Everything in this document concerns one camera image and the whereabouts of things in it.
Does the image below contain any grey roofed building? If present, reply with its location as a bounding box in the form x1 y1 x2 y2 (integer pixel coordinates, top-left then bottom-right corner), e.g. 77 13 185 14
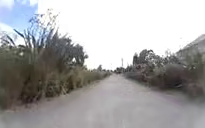
175 33 205 64

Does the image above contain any grey gravel road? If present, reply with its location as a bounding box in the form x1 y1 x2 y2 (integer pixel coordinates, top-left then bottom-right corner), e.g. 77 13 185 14
0 73 205 128

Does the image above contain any row of tall bushes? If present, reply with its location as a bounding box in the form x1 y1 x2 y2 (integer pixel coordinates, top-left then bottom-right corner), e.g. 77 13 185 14
0 9 113 111

